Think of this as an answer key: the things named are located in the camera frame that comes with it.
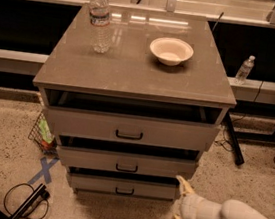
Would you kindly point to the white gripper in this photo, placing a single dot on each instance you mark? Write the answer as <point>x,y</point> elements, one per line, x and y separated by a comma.
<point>192,209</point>

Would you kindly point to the small background water bottle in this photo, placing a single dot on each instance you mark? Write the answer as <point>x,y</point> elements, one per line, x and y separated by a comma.
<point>244,70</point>

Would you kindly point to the black table leg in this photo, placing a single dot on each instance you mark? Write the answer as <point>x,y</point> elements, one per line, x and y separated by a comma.
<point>238,156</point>

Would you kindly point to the wire mesh basket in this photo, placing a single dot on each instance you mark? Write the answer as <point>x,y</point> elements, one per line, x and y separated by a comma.
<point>43,138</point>

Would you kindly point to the clear plastic water bottle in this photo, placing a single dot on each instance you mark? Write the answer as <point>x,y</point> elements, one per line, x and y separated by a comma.
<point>99,14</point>

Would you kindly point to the grey drawer cabinet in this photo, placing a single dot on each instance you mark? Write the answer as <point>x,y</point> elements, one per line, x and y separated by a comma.
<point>130,70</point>

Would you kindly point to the white paper bowl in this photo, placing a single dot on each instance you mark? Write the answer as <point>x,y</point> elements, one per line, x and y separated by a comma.
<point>171,51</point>

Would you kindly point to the grey drawer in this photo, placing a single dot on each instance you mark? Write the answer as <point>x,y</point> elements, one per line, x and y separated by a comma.
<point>129,120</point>
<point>127,184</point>
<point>123,157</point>

